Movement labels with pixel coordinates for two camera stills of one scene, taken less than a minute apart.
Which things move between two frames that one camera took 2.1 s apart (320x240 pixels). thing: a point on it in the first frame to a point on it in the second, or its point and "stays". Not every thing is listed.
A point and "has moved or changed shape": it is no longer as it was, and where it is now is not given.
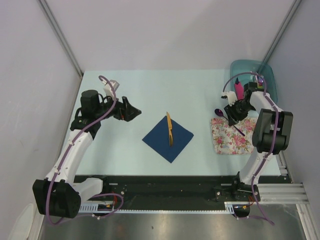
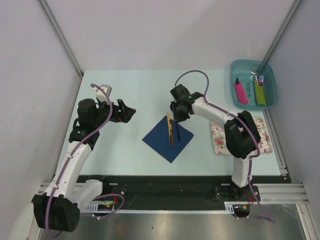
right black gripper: x=233 y=117 to x=177 y=117
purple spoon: x=220 y=113 has moved or changed shape
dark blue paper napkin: x=158 y=139 stays
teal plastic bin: x=261 y=67 stays
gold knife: x=170 y=129 stays
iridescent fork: x=260 y=80 stays
